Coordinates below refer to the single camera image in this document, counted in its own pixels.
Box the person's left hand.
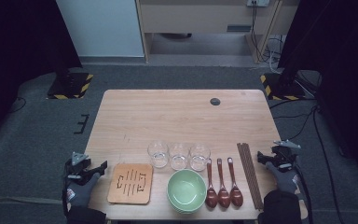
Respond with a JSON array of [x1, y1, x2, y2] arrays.
[[66, 173, 102, 208]]

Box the clear drinking glass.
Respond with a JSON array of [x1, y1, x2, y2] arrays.
[[168, 142, 190, 172], [189, 143, 212, 173], [147, 140, 170, 169]]

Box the black curtain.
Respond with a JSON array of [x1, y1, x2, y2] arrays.
[[0, 0, 83, 147], [278, 0, 358, 188]]

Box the black power cable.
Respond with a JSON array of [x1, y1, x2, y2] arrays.
[[250, 2, 281, 64]]

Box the white wall socket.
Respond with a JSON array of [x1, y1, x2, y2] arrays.
[[246, 0, 270, 7]]

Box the wooden coaster with cut-outs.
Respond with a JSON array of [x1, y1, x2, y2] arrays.
[[106, 162, 154, 205]]

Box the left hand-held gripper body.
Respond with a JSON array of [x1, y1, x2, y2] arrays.
[[64, 151, 92, 185]]

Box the thin black floor cable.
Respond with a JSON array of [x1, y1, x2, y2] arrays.
[[273, 106, 320, 142], [8, 96, 28, 114], [268, 98, 317, 110]]

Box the white cable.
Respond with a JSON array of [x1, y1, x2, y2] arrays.
[[266, 35, 283, 75]]

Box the thick black floor cable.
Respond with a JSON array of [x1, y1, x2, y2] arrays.
[[311, 105, 345, 224]]

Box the hazard-striped black stand base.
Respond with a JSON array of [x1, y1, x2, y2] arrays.
[[259, 73, 308, 102], [47, 72, 94, 100]]

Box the dark red wooden spoon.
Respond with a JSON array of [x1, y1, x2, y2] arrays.
[[227, 157, 244, 208], [216, 158, 231, 209], [204, 158, 219, 209]]

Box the bundle of brown chopsticks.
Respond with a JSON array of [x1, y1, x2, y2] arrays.
[[236, 142, 265, 211]]

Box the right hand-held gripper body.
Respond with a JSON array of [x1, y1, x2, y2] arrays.
[[270, 139, 302, 173]]

